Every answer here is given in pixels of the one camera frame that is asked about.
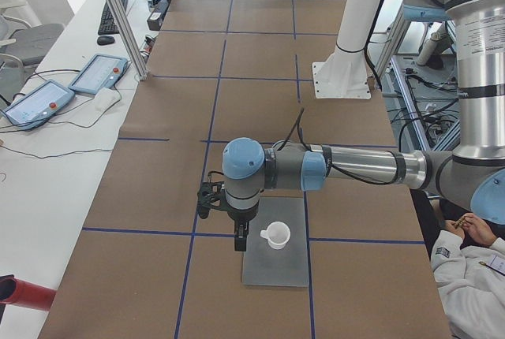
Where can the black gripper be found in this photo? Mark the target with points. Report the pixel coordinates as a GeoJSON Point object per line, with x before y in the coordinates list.
{"type": "Point", "coordinates": [241, 217]}

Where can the white plastic cup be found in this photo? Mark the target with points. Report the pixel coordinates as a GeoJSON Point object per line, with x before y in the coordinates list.
{"type": "Point", "coordinates": [277, 235]}

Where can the grey closed laptop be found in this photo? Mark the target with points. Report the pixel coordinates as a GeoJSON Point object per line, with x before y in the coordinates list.
{"type": "Point", "coordinates": [287, 267]}

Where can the person's hand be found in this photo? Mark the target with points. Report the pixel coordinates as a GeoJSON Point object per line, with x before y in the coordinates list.
{"type": "Point", "coordinates": [478, 230]}

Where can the brown paper table cover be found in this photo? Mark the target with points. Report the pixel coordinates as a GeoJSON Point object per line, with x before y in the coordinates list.
{"type": "Point", "coordinates": [145, 266]}

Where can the white folded cloth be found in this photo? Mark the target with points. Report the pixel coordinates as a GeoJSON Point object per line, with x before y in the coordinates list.
{"type": "Point", "coordinates": [105, 98]}

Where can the far blue teach pendant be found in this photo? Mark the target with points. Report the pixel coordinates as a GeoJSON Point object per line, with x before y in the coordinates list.
{"type": "Point", "coordinates": [101, 71]}

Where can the blue teach pendant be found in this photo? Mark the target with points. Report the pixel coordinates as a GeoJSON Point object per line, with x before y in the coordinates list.
{"type": "Point", "coordinates": [38, 106]}
{"type": "Point", "coordinates": [101, 71]}

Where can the person in white sweater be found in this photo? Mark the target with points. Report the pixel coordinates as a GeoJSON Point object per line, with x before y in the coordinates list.
{"type": "Point", "coordinates": [471, 292]}

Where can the red cylinder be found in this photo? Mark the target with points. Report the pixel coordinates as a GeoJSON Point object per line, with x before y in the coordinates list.
{"type": "Point", "coordinates": [21, 293]}

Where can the near blue teach pendant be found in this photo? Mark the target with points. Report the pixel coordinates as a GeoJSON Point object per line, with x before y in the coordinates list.
{"type": "Point", "coordinates": [38, 106]}

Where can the black computer mouse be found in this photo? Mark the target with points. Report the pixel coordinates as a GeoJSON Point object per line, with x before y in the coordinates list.
{"type": "Point", "coordinates": [104, 40]}

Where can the black keyboard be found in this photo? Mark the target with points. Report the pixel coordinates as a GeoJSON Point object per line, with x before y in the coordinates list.
{"type": "Point", "coordinates": [107, 24]}

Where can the grey office chair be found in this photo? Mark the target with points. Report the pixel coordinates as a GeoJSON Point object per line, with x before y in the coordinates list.
{"type": "Point", "coordinates": [23, 46]}

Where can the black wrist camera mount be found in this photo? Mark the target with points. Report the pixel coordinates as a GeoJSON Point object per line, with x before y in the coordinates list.
{"type": "Point", "coordinates": [210, 196]}

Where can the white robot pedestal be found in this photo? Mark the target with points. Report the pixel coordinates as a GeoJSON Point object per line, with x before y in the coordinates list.
{"type": "Point", "coordinates": [343, 75]}

